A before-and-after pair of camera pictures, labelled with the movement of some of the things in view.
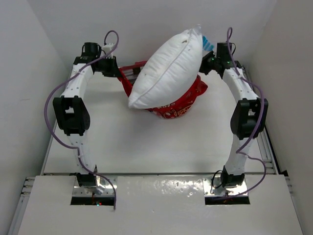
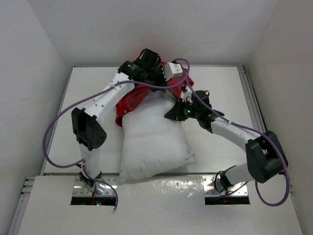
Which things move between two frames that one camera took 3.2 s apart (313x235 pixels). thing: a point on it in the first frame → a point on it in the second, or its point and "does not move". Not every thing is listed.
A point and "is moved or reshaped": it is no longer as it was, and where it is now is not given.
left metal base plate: (103, 181) does not move
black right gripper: (203, 68) → (176, 112)
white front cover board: (161, 205) does not move
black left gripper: (112, 71) → (163, 82)
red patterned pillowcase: (170, 111) is moved or reshaped
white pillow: (170, 73) → (152, 144)
